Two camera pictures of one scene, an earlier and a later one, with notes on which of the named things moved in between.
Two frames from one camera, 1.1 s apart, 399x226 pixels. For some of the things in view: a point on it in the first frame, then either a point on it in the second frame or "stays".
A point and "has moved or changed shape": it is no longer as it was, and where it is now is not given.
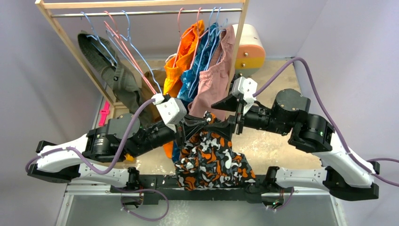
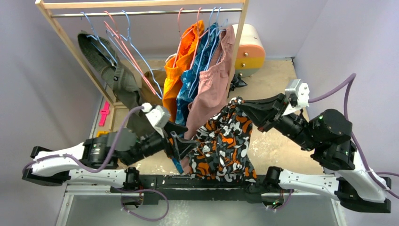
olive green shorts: [127, 91] stays
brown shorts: [151, 109] stays
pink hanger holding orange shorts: [180, 37] stays
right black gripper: [237, 117] → [271, 113]
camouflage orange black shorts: [207, 160] has moved or changed shape
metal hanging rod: [142, 13] stays
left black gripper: [188, 125] → [171, 131]
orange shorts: [173, 69] stays
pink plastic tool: [103, 113] stays
